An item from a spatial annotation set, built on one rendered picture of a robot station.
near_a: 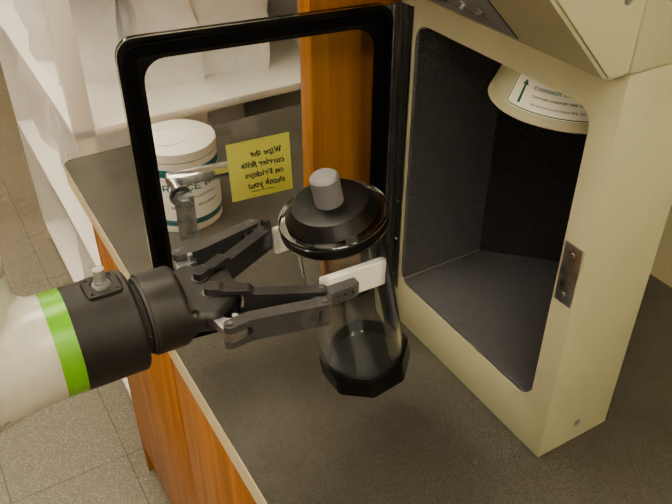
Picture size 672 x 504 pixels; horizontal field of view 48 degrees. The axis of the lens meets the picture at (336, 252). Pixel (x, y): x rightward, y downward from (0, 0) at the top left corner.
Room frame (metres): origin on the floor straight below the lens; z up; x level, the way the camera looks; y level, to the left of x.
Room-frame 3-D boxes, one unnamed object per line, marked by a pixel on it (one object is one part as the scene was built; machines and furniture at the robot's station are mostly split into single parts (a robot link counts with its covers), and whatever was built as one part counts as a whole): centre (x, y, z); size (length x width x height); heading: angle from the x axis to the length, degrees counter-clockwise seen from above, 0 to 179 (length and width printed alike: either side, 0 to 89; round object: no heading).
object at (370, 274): (0.56, -0.02, 1.21); 0.07 x 0.01 x 0.03; 120
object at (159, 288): (0.53, 0.14, 1.21); 0.09 x 0.08 x 0.07; 121
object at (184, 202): (0.72, 0.17, 1.18); 0.02 x 0.02 x 0.06; 23
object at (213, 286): (0.53, 0.06, 1.21); 0.11 x 0.01 x 0.04; 93
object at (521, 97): (0.74, -0.25, 1.34); 0.18 x 0.18 x 0.05
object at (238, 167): (0.77, 0.08, 1.19); 0.30 x 0.01 x 0.40; 113
